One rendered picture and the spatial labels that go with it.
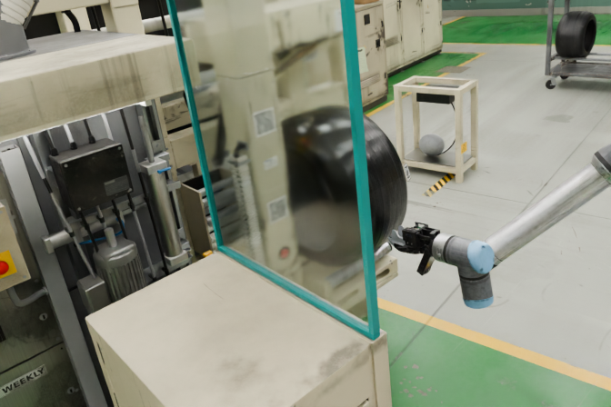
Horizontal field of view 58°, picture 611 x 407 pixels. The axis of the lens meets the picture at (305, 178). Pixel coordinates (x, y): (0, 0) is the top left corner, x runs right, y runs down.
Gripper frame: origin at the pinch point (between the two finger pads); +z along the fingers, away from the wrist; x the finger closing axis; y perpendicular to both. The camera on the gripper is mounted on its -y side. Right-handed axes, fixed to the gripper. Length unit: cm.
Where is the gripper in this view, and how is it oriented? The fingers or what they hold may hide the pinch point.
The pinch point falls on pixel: (392, 240)
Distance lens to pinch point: 191.8
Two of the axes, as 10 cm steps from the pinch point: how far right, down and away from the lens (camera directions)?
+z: -6.4, -1.1, 7.6
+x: -7.4, 3.4, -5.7
